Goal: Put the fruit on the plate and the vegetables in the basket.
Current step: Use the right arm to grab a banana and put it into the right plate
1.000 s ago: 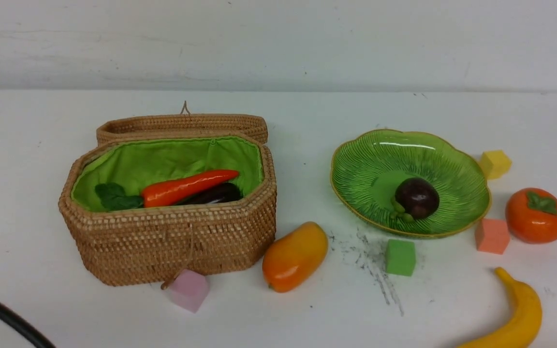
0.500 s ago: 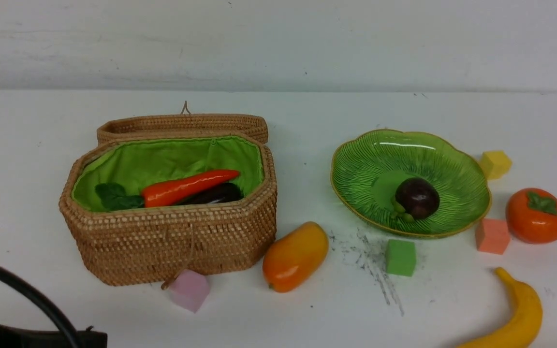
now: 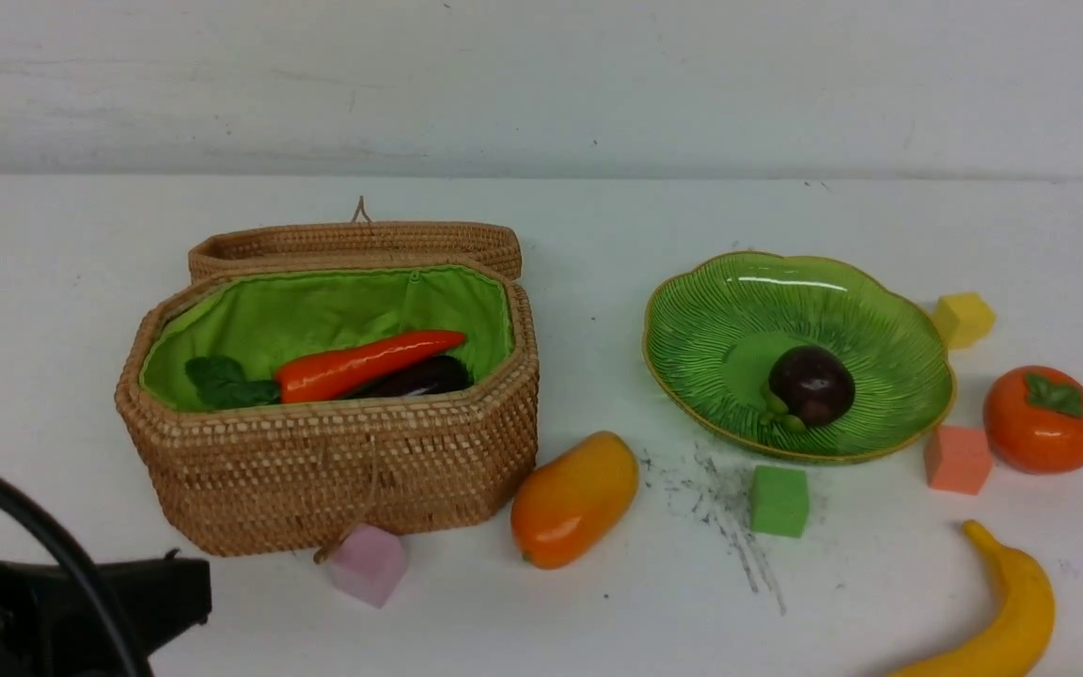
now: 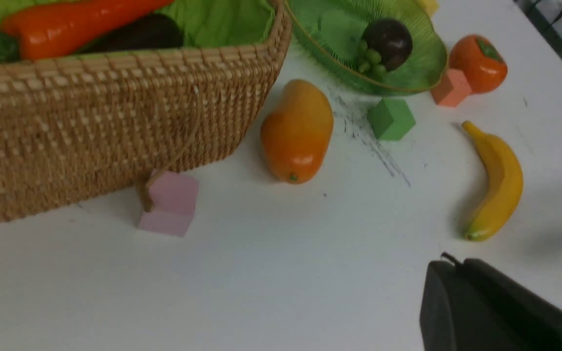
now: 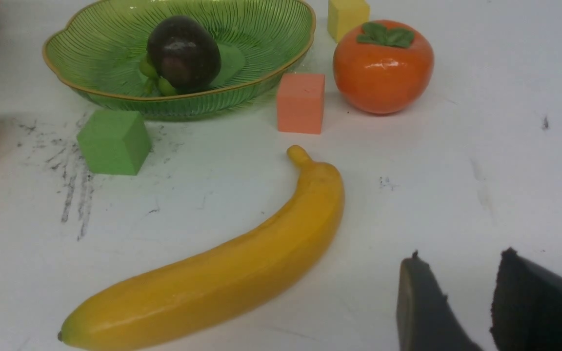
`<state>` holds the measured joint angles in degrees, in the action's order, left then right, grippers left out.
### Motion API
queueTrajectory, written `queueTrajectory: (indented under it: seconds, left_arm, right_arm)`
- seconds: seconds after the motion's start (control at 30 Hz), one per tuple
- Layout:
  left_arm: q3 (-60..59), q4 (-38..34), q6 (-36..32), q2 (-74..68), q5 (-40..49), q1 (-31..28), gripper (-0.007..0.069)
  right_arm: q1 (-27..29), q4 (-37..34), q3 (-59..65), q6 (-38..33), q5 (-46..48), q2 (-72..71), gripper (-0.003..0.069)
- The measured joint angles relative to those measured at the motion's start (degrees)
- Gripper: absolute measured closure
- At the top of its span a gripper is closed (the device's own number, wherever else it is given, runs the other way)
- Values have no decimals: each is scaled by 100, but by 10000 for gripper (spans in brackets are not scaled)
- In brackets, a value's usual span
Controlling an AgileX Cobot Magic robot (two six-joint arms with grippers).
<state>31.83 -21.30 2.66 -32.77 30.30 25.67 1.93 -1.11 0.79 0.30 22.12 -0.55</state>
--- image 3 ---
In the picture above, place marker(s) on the woven basket green lining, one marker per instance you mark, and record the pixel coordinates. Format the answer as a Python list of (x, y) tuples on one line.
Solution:
[(239, 472)]

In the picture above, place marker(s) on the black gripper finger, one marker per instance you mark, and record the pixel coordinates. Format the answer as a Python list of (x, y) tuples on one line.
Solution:
[(161, 598)]

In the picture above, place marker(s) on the pink foam cube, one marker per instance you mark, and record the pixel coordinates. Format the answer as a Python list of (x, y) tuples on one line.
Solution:
[(368, 565)]

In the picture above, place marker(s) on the yellow foam cube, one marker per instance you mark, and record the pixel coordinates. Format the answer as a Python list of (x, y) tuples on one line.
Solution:
[(962, 320)]

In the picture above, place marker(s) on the orange yellow plastic mango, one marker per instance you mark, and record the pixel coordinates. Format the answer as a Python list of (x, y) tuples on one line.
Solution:
[(569, 505)]

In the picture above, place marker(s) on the green ribbed glass plate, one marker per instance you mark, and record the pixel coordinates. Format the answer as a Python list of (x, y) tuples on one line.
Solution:
[(711, 337)]

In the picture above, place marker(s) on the orange foam cube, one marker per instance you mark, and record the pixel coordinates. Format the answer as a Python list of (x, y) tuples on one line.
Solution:
[(958, 460)]

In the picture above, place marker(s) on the orange plastic persimmon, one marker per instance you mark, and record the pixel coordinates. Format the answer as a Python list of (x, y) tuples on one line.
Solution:
[(1033, 417)]

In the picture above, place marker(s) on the dark purple plastic mangosteen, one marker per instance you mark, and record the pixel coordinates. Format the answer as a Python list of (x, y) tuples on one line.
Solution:
[(807, 387)]

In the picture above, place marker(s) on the yellow plastic banana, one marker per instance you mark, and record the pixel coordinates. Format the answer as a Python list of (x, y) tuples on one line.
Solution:
[(1015, 640)]

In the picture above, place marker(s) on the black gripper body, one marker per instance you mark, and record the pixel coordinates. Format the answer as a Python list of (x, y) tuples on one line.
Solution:
[(49, 626)]

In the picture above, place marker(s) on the dark purple plastic eggplant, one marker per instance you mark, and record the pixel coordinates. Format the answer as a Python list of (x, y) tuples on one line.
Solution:
[(439, 374)]

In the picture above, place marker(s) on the green foam cube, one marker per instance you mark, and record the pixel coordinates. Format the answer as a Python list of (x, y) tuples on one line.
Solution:
[(778, 501)]

